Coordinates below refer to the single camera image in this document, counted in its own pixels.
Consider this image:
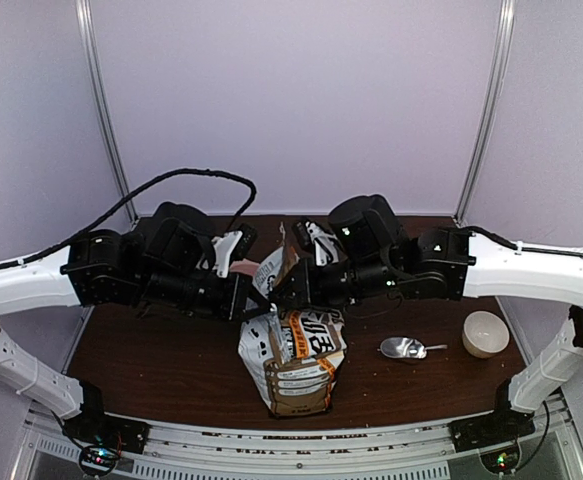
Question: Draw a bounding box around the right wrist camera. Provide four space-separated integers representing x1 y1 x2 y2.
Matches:
291 217 314 253

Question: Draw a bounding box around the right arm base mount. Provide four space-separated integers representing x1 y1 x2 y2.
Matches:
448 380 535 476

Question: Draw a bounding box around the metal scoop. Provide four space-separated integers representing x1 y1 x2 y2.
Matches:
379 336 448 360

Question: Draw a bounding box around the beige ceramic bowl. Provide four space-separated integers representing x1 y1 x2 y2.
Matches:
462 311 510 359

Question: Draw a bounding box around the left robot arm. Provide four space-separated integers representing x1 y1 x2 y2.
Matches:
0 202 270 444

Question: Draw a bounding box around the pink double pet feeder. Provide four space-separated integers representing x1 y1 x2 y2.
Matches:
230 259 260 277

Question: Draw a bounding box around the right aluminium frame post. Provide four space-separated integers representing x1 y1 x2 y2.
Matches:
454 0 517 225

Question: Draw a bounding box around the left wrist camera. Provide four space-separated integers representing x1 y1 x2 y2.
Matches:
238 223 258 252

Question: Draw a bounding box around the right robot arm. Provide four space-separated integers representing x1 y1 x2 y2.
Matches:
270 194 583 442

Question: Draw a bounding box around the aluminium frame post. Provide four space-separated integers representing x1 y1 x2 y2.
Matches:
454 0 517 225
74 0 139 221

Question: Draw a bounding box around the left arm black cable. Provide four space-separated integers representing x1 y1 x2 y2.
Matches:
0 167 258 271

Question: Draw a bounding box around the pet food bag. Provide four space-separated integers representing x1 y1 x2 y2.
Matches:
238 221 348 419

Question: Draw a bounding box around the left aluminium frame post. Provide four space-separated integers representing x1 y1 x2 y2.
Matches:
74 0 139 221

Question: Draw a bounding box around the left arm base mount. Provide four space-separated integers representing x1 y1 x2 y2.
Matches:
57 381 150 479

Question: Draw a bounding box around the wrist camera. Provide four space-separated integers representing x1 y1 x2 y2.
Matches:
291 217 314 253
238 223 258 252

